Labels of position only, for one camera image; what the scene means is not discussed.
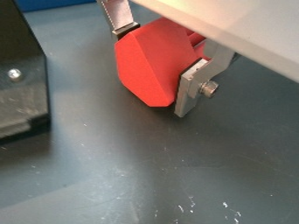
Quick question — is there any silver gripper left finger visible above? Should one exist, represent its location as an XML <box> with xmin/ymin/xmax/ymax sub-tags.
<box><xmin>97</xmin><ymin>0</ymin><xmax>140</xmax><ymax>40</ymax></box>

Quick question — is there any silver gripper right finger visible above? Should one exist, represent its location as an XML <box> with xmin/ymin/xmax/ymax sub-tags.
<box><xmin>173</xmin><ymin>39</ymin><xmax>234</xmax><ymax>117</ymax></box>

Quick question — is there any red three prong object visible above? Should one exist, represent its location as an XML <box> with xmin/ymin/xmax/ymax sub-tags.
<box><xmin>114</xmin><ymin>17</ymin><xmax>209</xmax><ymax>107</ymax></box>

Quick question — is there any black curved fixture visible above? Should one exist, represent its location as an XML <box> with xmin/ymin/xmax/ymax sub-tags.
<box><xmin>0</xmin><ymin>0</ymin><xmax>50</xmax><ymax>141</ymax></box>

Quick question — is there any blue shape sorter block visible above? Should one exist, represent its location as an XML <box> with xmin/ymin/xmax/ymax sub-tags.
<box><xmin>14</xmin><ymin>0</ymin><xmax>96</xmax><ymax>12</ymax></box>

